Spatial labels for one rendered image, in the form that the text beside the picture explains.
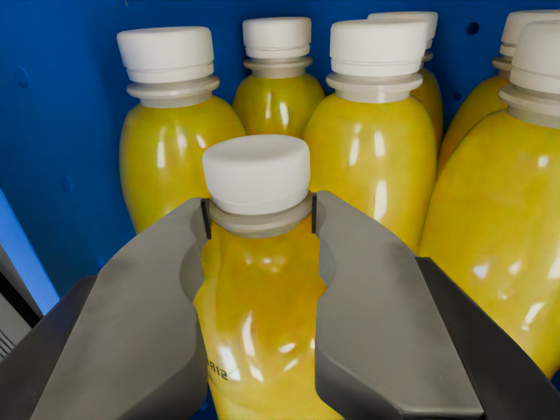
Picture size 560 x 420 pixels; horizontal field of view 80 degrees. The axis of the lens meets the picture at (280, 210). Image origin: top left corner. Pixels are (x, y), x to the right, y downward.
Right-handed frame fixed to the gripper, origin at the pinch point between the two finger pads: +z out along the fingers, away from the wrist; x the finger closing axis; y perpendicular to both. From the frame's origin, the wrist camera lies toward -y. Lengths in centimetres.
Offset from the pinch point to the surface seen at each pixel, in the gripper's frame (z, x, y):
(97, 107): 5.8, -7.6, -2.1
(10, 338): 90, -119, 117
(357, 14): 15.6, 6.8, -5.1
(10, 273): 111, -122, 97
